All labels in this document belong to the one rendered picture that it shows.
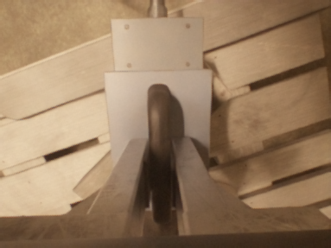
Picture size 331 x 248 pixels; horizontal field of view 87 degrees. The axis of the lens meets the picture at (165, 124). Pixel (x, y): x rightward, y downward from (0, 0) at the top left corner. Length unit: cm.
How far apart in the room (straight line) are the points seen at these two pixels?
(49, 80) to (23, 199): 39
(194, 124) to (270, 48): 38
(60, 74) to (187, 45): 35
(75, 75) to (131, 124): 30
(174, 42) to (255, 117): 35
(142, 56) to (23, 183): 55
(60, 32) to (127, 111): 53
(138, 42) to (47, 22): 50
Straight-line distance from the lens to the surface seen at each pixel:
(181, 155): 17
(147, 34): 29
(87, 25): 70
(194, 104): 23
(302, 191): 74
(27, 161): 66
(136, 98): 23
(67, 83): 52
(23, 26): 79
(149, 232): 36
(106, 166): 46
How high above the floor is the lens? 63
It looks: 77 degrees down
